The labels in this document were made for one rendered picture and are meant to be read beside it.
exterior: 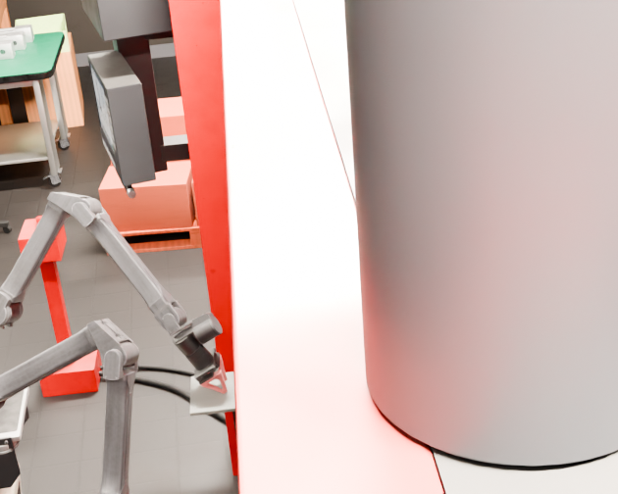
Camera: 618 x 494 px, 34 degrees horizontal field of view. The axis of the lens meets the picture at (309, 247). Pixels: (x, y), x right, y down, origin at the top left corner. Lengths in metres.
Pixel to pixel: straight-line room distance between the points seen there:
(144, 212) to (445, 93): 5.44
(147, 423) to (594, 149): 4.14
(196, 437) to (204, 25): 1.84
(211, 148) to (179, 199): 2.34
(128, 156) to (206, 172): 0.29
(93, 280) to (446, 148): 5.32
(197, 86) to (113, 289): 2.40
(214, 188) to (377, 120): 3.05
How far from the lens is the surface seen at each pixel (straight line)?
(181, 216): 5.83
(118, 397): 2.43
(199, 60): 3.36
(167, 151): 4.06
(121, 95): 3.53
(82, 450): 4.46
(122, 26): 3.49
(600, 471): 0.54
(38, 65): 6.80
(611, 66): 0.44
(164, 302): 2.76
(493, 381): 0.50
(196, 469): 4.23
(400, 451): 0.54
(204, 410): 2.82
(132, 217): 5.88
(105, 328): 2.43
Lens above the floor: 2.64
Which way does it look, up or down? 27 degrees down
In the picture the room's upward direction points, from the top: 5 degrees counter-clockwise
